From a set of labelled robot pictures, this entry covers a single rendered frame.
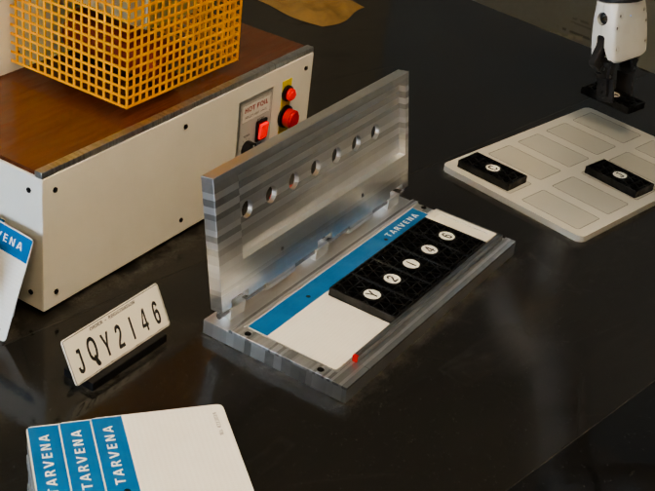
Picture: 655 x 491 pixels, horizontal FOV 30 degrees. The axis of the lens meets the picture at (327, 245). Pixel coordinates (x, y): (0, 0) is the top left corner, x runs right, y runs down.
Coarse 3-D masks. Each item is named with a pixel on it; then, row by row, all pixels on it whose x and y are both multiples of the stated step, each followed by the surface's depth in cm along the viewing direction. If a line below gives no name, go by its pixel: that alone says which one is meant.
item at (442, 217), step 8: (432, 216) 172; (440, 216) 173; (448, 216) 173; (448, 224) 171; (456, 224) 172; (464, 224) 172; (472, 224) 172; (464, 232) 170; (472, 232) 170; (480, 232) 170; (488, 232) 170; (488, 240) 169
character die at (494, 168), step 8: (464, 160) 192; (472, 160) 192; (480, 160) 192; (488, 160) 193; (464, 168) 191; (472, 168) 190; (480, 168) 190; (488, 168) 190; (496, 168) 190; (504, 168) 191; (480, 176) 189; (488, 176) 188; (496, 176) 189; (504, 176) 188; (512, 176) 188; (520, 176) 189; (496, 184) 187; (504, 184) 186; (512, 184) 186; (520, 184) 189
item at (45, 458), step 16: (32, 432) 114; (48, 432) 115; (32, 448) 112; (48, 448) 113; (32, 464) 111; (48, 464) 111; (64, 464) 111; (32, 480) 112; (48, 480) 109; (64, 480) 109
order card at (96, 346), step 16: (128, 304) 142; (144, 304) 144; (160, 304) 146; (96, 320) 138; (112, 320) 140; (128, 320) 142; (144, 320) 144; (160, 320) 146; (80, 336) 136; (96, 336) 138; (112, 336) 140; (128, 336) 141; (144, 336) 144; (64, 352) 134; (80, 352) 136; (96, 352) 138; (112, 352) 139; (128, 352) 141; (80, 368) 136; (96, 368) 138
